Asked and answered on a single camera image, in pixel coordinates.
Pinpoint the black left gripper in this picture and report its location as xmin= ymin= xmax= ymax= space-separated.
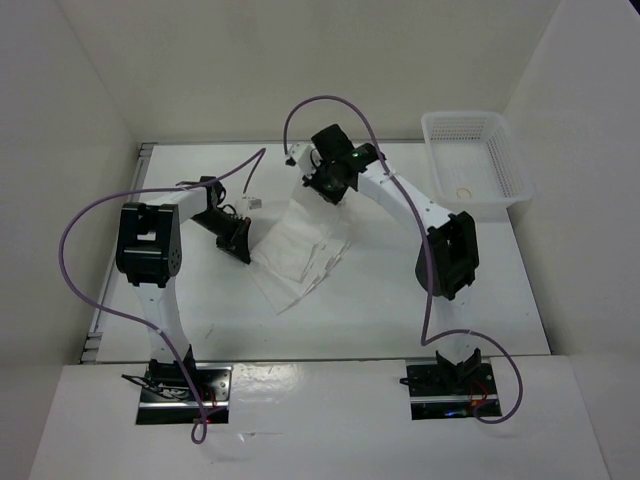
xmin=191 ymin=210 xmax=251 ymax=264

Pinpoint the white pleated skirt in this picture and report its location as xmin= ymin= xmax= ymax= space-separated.
xmin=249 ymin=194 xmax=351 ymax=314

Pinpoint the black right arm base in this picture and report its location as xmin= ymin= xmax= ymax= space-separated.
xmin=399 ymin=361 xmax=502 ymax=420

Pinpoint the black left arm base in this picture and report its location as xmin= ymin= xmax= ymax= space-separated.
xmin=121 ymin=363 xmax=233 ymax=426

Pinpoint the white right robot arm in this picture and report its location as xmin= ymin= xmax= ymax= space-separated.
xmin=286 ymin=124 xmax=481 ymax=393

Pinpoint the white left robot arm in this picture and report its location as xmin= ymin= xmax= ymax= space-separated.
xmin=116 ymin=177 xmax=251 ymax=400

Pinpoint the white plastic basket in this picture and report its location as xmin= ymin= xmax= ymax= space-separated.
xmin=421 ymin=111 xmax=534 ymax=220

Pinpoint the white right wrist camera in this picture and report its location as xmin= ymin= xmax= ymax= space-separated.
xmin=285 ymin=143 xmax=315 ymax=176

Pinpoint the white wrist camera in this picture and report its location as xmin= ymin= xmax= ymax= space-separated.
xmin=235 ymin=196 xmax=263 ymax=215
xmin=285 ymin=143 xmax=315 ymax=176

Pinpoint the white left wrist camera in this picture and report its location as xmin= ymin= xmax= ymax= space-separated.
xmin=235 ymin=196 xmax=263 ymax=215

